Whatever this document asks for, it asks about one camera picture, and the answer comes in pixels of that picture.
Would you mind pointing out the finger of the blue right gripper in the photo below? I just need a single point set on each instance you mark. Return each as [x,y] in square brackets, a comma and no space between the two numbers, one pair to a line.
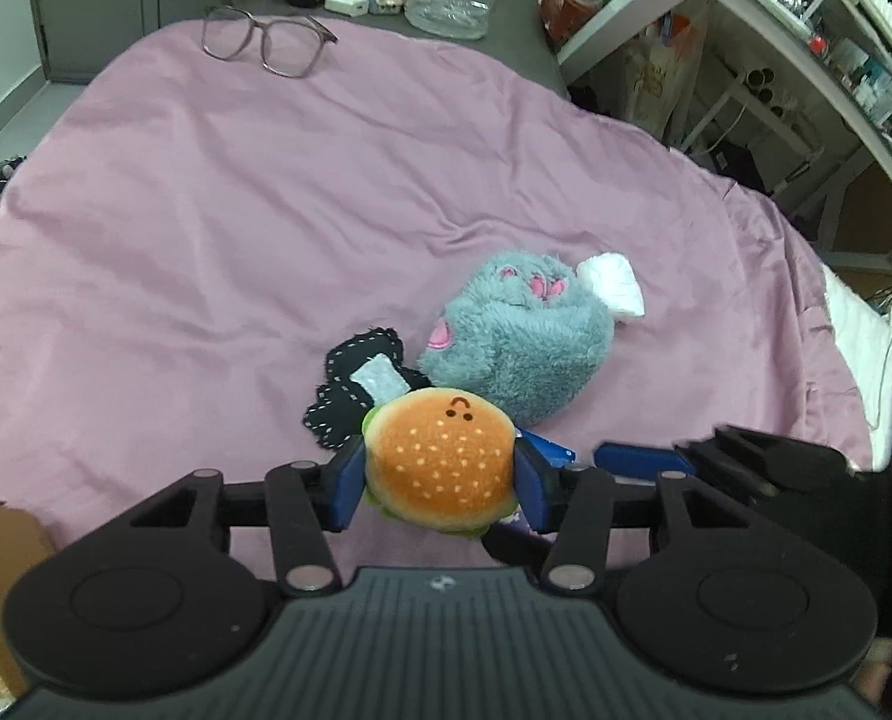
[639,461]
[555,455]

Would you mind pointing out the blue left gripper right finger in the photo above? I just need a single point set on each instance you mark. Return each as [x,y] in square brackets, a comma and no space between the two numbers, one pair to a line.
[575,506]

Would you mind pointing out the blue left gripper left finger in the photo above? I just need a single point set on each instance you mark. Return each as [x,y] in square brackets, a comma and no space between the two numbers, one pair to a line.
[304,501]

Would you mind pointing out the blue tissue pack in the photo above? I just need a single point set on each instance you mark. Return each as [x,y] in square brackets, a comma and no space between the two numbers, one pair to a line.
[517,524]

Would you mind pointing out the hamburger plush toy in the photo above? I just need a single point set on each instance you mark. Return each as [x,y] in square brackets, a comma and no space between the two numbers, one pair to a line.
[442,459]

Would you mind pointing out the grey fluffy plush toy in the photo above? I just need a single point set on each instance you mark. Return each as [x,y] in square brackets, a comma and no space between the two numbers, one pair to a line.
[522,333]

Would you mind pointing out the black stitched fabric pouch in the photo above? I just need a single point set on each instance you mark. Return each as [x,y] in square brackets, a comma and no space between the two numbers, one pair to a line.
[360,373]

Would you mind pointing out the white towel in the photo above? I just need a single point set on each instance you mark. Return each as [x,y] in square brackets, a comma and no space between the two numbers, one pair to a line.
[611,277]

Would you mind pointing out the person's right hand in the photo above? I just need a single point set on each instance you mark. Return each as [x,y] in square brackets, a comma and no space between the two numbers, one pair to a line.
[872,676]

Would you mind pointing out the white blanket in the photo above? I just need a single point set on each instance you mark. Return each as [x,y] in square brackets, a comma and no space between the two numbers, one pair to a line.
[864,338]

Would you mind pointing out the pink bed sheet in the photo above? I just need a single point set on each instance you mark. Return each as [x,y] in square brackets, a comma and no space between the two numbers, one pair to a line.
[180,252]

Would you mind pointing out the translucent printed shopping bag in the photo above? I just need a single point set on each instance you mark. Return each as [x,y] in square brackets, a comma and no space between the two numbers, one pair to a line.
[659,68]

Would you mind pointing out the white desk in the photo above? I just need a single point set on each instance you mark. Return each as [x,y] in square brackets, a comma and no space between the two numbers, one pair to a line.
[851,199]

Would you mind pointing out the white small charger box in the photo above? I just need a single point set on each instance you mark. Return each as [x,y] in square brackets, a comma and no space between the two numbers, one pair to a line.
[350,8]

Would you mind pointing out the purple frame eyeglasses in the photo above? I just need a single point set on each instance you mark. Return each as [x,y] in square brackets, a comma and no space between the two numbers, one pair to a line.
[286,46]

